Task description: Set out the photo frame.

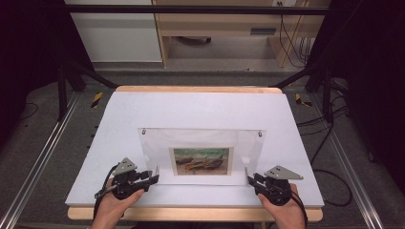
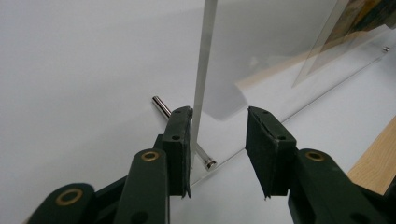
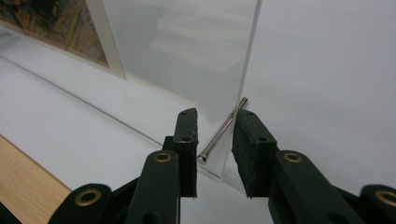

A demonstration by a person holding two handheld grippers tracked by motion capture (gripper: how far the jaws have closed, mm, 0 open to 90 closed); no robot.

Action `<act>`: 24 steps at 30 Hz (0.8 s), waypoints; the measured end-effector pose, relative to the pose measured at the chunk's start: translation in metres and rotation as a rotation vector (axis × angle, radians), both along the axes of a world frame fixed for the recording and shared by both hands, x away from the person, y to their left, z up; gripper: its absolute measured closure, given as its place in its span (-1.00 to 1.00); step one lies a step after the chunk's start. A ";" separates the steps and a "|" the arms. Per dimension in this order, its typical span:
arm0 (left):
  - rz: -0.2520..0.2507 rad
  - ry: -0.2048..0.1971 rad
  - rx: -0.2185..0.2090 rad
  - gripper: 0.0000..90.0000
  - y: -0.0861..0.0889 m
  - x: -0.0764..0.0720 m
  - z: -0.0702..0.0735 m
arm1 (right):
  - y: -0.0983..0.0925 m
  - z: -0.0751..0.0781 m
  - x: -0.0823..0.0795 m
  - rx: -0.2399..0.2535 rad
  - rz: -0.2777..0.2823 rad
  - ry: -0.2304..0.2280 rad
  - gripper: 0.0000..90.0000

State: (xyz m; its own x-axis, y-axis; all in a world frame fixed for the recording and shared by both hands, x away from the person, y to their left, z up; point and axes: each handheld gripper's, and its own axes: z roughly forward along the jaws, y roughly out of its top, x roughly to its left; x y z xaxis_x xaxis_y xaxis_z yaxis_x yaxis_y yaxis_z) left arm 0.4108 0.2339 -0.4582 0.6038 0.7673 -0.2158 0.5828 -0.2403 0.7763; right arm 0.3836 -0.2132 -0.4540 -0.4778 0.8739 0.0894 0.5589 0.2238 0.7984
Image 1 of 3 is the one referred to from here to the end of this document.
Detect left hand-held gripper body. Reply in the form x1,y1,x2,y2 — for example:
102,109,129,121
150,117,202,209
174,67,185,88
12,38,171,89
111,156,151,201

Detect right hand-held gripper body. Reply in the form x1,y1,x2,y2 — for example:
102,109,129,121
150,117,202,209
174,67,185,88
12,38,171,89
260,164,305,207

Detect boat painting print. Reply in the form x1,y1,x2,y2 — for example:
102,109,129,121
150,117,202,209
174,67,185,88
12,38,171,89
168,146,235,177

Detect clear acrylic photo frame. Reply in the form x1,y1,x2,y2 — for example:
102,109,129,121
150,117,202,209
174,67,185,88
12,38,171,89
137,127,267,187

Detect person's right hand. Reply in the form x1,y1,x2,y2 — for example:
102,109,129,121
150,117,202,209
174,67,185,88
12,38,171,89
257,183,307,229

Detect person's left hand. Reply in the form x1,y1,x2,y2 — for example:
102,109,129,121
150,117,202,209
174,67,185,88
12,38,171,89
92,178,146,229

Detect wooden table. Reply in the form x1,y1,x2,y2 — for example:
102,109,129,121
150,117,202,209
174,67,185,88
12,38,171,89
67,85,324,223

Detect white table mat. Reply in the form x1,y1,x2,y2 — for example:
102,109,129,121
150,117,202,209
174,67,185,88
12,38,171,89
64,91,326,209

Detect yellow clamp right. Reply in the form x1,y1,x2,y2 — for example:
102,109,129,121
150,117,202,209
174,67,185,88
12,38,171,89
294,93,313,108

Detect yellow clamp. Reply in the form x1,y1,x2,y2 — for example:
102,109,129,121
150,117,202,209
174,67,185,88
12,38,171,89
91,91,104,109
294,93,313,108

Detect yellow clamp left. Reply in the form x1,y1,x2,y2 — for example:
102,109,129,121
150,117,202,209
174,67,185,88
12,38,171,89
91,91,104,109

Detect black metal stand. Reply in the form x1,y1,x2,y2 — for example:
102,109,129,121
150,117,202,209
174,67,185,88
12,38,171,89
56,58,119,122
269,58,336,124

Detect white cabinet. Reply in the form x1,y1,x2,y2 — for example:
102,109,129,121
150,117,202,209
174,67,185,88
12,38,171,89
64,0,163,64

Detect black curtain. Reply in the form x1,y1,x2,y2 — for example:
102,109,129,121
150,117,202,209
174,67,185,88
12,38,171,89
0,0,94,146
313,0,405,195

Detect grey desk label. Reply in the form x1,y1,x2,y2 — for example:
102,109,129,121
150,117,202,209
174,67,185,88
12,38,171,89
249,27,278,36

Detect light wooden desk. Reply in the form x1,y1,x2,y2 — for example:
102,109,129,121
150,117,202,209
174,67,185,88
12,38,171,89
151,0,332,69

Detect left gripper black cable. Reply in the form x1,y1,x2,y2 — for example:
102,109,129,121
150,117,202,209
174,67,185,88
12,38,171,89
93,163,121,221

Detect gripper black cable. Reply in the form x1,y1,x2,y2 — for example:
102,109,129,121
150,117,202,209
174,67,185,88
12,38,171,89
289,190,309,229
93,163,121,221

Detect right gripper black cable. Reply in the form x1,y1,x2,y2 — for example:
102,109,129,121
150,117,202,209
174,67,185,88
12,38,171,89
289,190,309,229

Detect aluminium floor rail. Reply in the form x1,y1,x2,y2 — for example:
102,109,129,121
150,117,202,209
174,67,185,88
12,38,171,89
309,94,386,229
0,91,82,229

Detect thin black floor cable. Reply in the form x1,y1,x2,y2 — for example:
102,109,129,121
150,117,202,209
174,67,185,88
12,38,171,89
18,101,39,121

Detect hanging black desk cables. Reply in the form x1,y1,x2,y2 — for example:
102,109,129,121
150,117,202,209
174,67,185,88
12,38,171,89
276,1,312,69

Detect black horizontal frame bar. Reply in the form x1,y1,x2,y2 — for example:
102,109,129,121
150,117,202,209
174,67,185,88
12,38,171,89
62,4,330,16

